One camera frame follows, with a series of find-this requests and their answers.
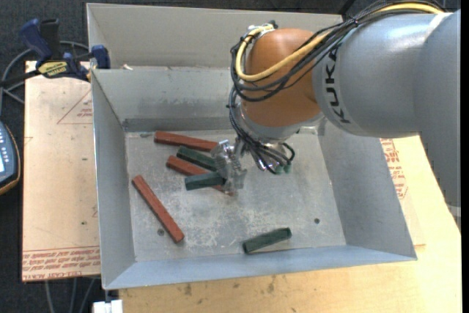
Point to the dark green block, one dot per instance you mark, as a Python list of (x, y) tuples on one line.
[(266, 240), (203, 181), (196, 156)]

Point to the red-brown flat block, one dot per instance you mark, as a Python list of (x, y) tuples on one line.
[(183, 165), (157, 209), (183, 140)]

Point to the brown cardboard board red print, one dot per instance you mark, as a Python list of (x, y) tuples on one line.
[(58, 176)]

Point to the grey metal bin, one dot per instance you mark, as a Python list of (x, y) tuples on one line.
[(256, 223)]

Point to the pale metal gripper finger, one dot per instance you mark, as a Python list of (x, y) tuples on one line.
[(219, 157), (235, 182)]

